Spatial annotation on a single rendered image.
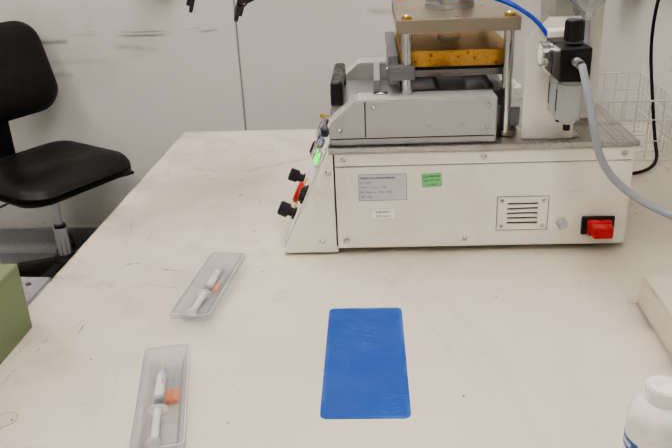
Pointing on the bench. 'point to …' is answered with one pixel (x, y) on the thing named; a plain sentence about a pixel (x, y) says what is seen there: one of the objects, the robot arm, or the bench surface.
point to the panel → (308, 185)
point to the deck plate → (609, 129)
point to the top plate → (457, 10)
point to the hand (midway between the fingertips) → (214, 9)
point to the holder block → (459, 83)
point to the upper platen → (455, 53)
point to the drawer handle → (337, 84)
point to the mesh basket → (643, 113)
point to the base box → (464, 199)
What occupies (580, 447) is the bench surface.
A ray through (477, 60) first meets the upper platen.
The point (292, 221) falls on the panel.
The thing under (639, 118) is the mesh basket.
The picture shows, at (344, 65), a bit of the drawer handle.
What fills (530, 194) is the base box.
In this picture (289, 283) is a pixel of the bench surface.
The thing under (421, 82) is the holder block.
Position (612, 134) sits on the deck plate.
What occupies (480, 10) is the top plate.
